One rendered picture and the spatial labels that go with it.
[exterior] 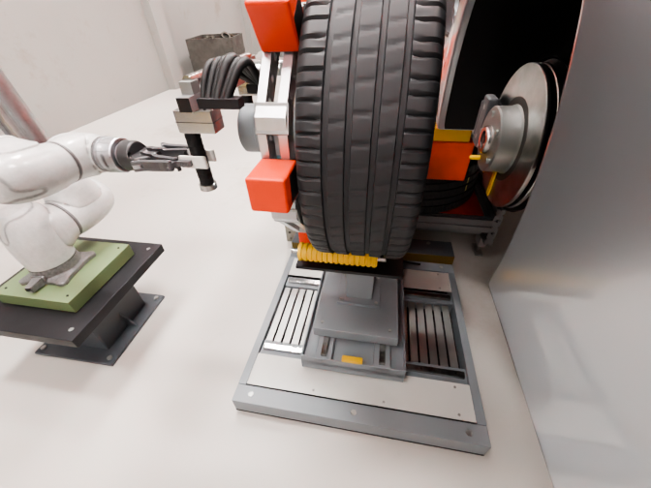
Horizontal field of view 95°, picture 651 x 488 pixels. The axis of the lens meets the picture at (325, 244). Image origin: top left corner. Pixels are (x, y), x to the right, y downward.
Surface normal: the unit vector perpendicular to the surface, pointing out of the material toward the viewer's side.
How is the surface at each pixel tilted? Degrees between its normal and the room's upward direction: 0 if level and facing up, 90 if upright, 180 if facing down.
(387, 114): 67
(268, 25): 125
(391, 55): 52
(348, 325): 0
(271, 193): 90
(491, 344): 0
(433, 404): 0
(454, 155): 90
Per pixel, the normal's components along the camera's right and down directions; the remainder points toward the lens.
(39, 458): -0.04, -0.77
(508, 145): -0.18, 0.44
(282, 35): -0.13, 0.96
